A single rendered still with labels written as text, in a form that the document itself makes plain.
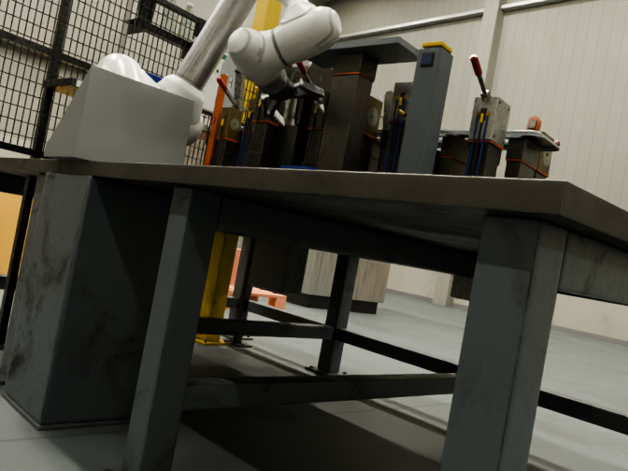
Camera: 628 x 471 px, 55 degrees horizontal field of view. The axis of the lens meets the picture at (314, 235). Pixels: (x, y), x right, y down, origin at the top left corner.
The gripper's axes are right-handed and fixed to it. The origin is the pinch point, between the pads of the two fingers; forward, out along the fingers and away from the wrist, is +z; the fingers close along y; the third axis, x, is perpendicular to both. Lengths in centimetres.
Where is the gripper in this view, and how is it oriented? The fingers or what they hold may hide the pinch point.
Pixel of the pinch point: (301, 114)
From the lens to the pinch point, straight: 192.0
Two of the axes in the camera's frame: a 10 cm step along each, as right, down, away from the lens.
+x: -1.5, -9.3, 3.5
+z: 3.7, 2.8, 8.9
